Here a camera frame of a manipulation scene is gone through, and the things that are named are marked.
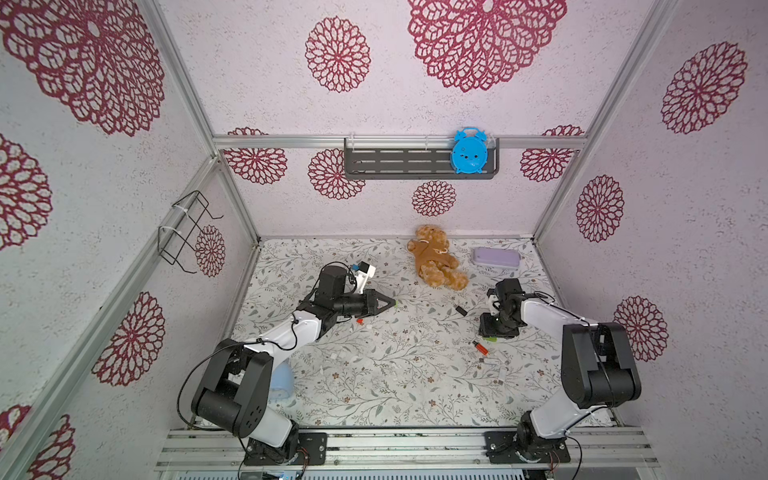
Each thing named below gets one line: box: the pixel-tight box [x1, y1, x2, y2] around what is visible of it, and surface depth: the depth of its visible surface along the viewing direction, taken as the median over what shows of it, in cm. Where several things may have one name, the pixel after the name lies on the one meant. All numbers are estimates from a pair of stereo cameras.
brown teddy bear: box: [407, 224, 469, 291], surface depth 107 cm
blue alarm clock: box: [451, 127, 488, 174], surface depth 90 cm
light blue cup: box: [269, 357, 294, 399], surface depth 79 cm
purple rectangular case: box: [472, 247, 521, 270], surface depth 113 cm
